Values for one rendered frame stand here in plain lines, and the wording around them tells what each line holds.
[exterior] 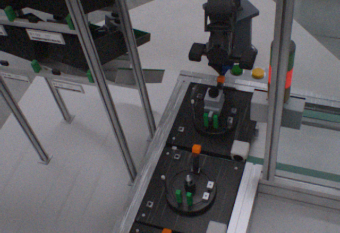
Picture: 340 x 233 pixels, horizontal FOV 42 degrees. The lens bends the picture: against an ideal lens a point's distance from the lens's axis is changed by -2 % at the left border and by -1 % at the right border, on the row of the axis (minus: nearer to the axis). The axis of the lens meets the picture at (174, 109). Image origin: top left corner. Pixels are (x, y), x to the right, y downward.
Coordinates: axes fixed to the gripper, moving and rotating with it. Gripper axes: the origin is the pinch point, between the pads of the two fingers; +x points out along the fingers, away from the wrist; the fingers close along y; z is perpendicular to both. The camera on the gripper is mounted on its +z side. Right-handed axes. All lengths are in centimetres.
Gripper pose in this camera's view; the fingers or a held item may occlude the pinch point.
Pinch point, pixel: (222, 68)
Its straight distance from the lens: 133.0
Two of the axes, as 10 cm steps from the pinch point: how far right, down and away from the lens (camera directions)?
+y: -9.4, -1.8, 2.8
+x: 1.1, 6.2, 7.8
